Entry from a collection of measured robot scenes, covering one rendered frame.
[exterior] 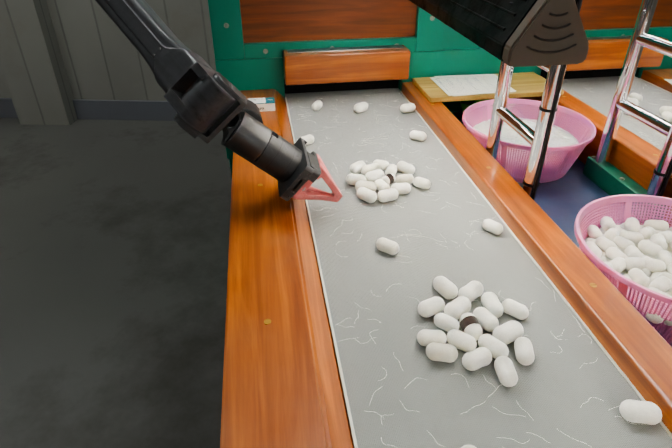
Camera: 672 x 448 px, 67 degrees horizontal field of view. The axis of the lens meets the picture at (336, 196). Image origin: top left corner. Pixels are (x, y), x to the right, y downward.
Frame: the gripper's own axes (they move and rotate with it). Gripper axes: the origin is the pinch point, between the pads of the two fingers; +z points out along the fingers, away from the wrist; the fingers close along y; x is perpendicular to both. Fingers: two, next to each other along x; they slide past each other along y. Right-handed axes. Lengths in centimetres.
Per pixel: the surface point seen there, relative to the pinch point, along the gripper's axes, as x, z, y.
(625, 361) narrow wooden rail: -15.5, 20.2, -36.1
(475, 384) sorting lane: -3.9, 8.9, -35.4
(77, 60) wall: 105, -59, 240
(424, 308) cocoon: -3.5, 5.8, -25.4
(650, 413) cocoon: -14.5, 18.5, -42.4
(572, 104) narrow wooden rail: -39, 46, 32
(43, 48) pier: 106, -75, 231
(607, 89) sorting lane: -49, 62, 47
